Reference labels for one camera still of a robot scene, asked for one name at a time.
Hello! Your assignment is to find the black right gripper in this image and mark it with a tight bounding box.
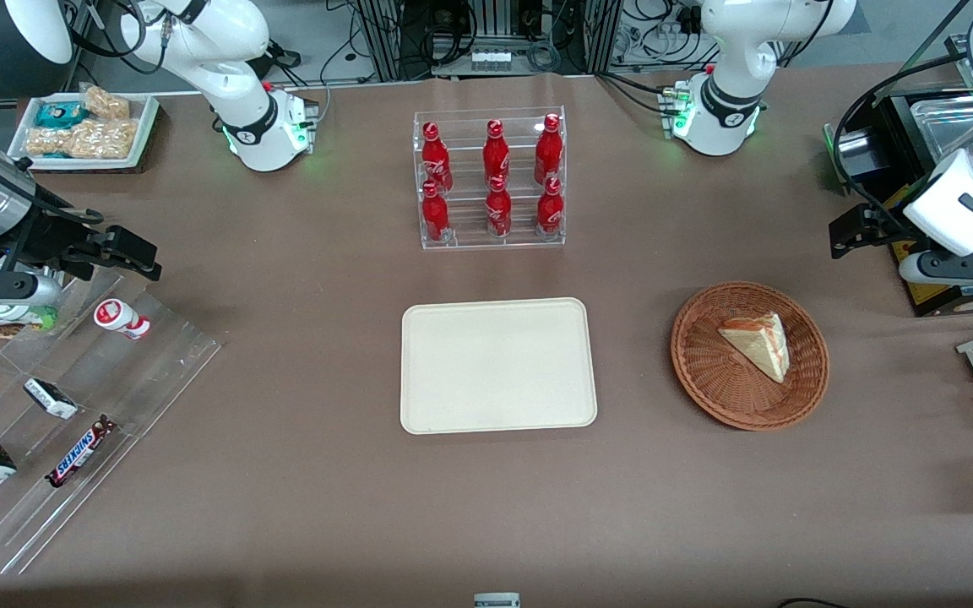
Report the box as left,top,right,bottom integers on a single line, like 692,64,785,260
9,207,164,283

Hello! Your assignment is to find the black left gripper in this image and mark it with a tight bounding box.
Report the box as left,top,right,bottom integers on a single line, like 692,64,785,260
829,203,920,260

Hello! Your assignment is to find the triangular sandwich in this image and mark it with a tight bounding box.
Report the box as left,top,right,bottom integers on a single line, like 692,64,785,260
718,312,791,384

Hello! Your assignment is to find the dark board under tray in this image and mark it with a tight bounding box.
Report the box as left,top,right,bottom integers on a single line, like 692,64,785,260
29,106,169,176

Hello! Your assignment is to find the white rectangular snack tray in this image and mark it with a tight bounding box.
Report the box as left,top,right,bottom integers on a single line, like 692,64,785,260
7,91,160,172

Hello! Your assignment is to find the brown wicker basket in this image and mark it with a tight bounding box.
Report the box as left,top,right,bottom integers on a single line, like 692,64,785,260
671,281,830,432

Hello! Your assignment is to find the cream plastic tray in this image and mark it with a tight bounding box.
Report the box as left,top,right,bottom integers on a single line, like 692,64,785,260
400,297,598,435

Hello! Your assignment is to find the white red yogurt bottle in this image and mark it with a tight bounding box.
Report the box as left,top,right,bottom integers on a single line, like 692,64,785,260
94,298,151,340

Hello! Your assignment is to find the black food warmer machine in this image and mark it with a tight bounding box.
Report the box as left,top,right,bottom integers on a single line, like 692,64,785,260
824,34,973,318

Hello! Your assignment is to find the clear acrylic stepped display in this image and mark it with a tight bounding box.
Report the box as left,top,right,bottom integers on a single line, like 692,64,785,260
0,270,222,576

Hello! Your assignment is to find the large peanut snack bag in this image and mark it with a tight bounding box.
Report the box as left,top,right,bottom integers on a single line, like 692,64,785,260
26,118,139,160

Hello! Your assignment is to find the green white cup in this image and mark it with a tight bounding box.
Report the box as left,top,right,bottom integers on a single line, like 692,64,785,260
0,300,61,333

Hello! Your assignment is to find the steel food pan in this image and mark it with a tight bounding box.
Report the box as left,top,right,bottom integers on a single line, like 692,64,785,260
909,95,973,155

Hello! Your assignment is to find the small peanut snack bag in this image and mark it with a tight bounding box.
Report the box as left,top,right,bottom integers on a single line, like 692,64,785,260
83,84,131,120

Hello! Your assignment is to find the teal snack packet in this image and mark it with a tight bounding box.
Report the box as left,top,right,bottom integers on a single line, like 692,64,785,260
35,101,88,129

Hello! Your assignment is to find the Snickers chocolate bar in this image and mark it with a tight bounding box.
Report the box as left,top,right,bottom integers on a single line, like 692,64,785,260
46,415,117,489

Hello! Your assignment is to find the red cola bottle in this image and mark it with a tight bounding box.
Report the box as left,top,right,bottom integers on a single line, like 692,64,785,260
486,175,513,239
421,180,451,244
536,176,564,238
421,122,454,193
483,119,511,183
535,113,563,185

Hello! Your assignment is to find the clear acrylic bottle rack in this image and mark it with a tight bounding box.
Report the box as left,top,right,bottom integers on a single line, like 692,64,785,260
413,106,568,250

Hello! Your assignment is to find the aluminium frame rack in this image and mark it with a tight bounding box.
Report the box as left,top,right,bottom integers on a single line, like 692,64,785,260
351,0,622,82

